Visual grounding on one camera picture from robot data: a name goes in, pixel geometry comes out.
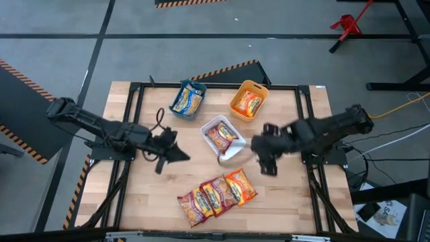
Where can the black desk leg frame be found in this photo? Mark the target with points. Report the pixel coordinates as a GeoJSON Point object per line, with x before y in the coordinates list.
{"type": "Point", "coordinates": [406, 82]}

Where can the black beam with silver brackets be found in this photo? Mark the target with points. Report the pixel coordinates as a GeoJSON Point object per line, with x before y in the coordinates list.
{"type": "Point", "coordinates": [215, 236]}

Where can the blue Maruchan noodle packet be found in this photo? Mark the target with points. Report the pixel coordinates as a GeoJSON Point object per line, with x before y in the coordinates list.
{"type": "Point", "coordinates": [188, 103]}

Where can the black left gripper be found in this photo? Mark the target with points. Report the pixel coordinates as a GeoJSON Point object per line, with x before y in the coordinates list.
{"type": "Point", "coordinates": [163, 144]}

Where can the printed white paper sheet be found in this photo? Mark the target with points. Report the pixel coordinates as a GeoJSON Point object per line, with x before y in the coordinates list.
{"type": "Point", "coordinates": [389, 218]}

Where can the teal plastic bin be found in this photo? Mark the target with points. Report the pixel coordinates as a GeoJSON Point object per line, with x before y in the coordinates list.
{"type": "Point", "coordinates": [176, 109]}

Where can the dark grey bar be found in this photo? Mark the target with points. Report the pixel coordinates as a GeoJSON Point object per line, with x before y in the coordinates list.
{"type": "Point", "coordinates": [10, 150]}

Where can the orange plastic bin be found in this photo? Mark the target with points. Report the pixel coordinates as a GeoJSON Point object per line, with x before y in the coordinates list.
{"type": "Point", "coordinates": [236, 111]}

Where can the black aluminium table frame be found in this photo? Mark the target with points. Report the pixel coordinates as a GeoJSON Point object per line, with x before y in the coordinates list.
{"type": "Point", "coordinates": [218, 86]}

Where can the black hazard-striped ramp mat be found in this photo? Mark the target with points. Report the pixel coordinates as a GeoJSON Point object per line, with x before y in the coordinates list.
{"type": "Point", "coordinates": [242, 74]}

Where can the blue noodle packet silver back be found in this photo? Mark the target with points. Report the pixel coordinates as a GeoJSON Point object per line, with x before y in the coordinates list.
{"type": "Point", "coordinates": [195, 88]}

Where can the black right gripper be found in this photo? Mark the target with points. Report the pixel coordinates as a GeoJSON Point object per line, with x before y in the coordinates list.
{"type": "Point", "coordinates": [272, 139]}

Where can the red Maruchan noodle packet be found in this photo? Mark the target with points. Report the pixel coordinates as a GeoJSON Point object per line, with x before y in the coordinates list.
{"type": "Point", "coordinates": [195, 206]}
{"type": "Point", "coordinates": [219, 195]}
{"type": "Point", "coordinates": [221, 137]}

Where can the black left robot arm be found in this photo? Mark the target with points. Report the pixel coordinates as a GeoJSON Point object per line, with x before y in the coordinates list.
{"type": "Point", "coordinates": [100, 127]}

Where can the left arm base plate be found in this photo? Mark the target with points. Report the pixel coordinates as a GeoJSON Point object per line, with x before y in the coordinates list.
{"type": "Point", "coordinates": [111, 155]}

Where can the red metal stand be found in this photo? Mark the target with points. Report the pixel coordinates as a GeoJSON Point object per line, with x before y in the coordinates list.
{"type": "Point", "coordinates": [347, 25]}

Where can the white plastic bin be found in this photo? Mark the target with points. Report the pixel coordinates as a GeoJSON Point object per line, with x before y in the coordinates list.
{"type": "Point", "coordinates": [235, 146]}

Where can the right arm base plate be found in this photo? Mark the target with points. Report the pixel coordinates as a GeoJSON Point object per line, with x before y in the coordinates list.
{"type": "Point", "coordinates": [331, 158]}

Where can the small hazard-striped mat edge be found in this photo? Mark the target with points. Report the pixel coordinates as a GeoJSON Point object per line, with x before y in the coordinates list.
{"type": "Point", "coordinates": [188, 3]}

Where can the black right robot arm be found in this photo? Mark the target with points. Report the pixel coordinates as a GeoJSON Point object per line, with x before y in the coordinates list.
{"type": "Point", "coordinates": [336, 129]}

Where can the orange Maruchan noodle packet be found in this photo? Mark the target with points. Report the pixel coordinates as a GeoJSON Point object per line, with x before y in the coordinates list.
{"type": "Point", "coordinates": [241, 187]}
{"type": "Point", "coordinates": [248, 104]}

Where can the large black hazard-striped mat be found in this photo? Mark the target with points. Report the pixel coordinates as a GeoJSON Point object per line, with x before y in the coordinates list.
{"type": "Point", "coordinates": [23, 114]}

